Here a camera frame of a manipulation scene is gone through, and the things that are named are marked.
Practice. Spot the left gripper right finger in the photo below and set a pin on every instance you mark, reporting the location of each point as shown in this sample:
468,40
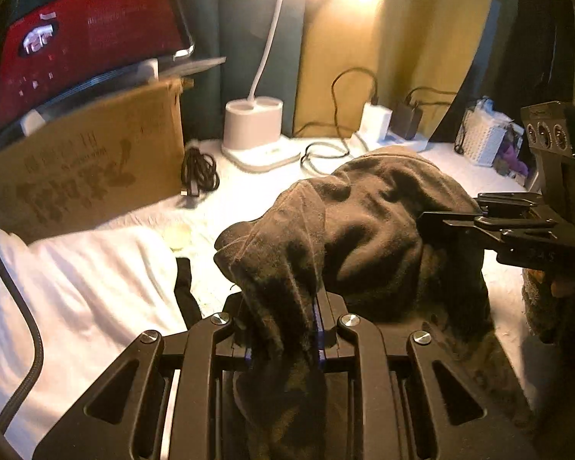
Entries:
395,393

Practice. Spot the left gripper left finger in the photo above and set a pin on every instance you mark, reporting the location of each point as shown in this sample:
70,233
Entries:
160,395

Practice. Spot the brown t-shirt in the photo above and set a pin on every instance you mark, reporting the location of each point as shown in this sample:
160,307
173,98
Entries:
354,234

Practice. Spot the gloved right hand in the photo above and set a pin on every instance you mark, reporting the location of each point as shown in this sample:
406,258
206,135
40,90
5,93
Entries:
549,301

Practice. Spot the purple cloth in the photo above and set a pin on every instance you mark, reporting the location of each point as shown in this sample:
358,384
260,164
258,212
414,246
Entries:
510,157

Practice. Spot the white plastic basket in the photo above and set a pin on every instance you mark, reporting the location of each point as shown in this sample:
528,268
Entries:
482,132

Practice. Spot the white folded blanket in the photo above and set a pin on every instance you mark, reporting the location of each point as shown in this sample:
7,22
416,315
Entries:
91,294

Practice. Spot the black charger plug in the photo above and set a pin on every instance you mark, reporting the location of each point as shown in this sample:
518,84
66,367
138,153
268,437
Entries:
405,121

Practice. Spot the white charger plug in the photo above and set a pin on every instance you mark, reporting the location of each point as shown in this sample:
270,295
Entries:
374,122

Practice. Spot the white power strip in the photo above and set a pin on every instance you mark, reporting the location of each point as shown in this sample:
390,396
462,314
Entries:
359,145

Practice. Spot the cardboard box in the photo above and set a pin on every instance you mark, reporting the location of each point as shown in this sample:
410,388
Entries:
115,155

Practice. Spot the yellow curtain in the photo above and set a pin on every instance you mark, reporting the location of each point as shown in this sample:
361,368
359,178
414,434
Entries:
406,43

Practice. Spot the white desk lamp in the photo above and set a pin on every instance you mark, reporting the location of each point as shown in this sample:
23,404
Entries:
252,136

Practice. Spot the tablet with red screen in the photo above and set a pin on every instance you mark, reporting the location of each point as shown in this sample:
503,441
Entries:
64,44

